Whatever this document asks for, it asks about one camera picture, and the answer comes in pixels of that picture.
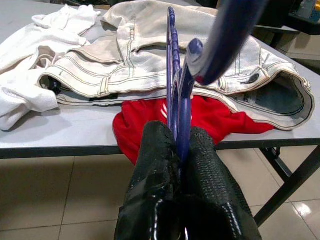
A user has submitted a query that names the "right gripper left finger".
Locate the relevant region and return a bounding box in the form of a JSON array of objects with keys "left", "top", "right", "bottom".
[{"left": 113, "top": 120, "right": 186, "bottom": 240}]

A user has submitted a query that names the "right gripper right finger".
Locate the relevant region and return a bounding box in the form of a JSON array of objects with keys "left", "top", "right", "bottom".
[{"left": 183, "top": 125, "right": 263, "bottom": 240}]

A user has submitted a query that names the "blue plastic hanger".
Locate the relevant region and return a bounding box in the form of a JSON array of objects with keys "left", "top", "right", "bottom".
[{"left": 166, "top": 0, "right": 271, "bottom": 161}]

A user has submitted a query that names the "red garment with white stripes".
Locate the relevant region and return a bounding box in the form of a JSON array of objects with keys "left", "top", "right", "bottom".
[{"left": 112, "top": 94, "right": 276, "bottom": 166}]

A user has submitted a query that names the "grey folding table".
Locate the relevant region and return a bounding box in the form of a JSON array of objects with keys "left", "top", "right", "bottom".
[{"left": 0, "top": 0, "right": 320, "bottom": 227}]

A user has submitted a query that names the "white denim jacket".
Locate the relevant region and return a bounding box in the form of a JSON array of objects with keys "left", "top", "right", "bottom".
[{"left": 37, "top": 0, "right": 316, "bottom": 132}]

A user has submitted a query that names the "thick white cotton garment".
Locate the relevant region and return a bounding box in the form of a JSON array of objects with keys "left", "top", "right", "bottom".
[{"left": 0, "top": 4, "right": 102, "bottom": 132}]

